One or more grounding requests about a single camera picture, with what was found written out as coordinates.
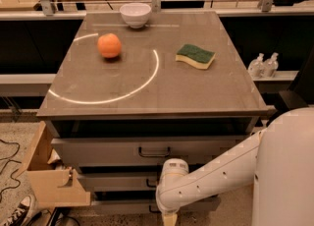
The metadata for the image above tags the grey drawer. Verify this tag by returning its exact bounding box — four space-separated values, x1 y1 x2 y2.
78 172 159 192
51 136 244 168
91 197 221 214

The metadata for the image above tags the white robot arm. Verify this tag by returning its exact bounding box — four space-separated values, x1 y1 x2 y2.
156 107 314 226

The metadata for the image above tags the grey drawer cabinet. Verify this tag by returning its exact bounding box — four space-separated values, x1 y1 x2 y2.
36 10 269 169

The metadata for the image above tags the grey top drawer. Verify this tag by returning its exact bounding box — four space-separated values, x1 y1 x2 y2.
51 136 244 168

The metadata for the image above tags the grey bottom drawer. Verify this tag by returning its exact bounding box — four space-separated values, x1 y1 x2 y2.
91 197 221 214

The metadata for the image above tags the green yellow sponge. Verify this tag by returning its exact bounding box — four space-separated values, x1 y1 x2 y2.
176 44 215 70

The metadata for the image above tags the orange fruit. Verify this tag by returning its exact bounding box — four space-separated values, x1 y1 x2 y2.
97 33 122 58

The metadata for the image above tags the white bowl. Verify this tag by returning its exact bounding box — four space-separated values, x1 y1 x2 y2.
120 3 151 28

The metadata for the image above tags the right clear bottle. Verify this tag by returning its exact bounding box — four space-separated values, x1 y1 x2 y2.
262 52 279 78

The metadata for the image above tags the cardboard box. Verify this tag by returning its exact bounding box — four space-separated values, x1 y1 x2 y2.
16 122 91 208

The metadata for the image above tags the black office chair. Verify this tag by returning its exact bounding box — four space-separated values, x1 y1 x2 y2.
266 47 314 126

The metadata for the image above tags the black white sneaker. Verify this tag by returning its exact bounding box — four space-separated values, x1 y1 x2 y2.
0 195 36 226

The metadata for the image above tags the black floor cable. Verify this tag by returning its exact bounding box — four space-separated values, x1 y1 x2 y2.
0 138 23 204

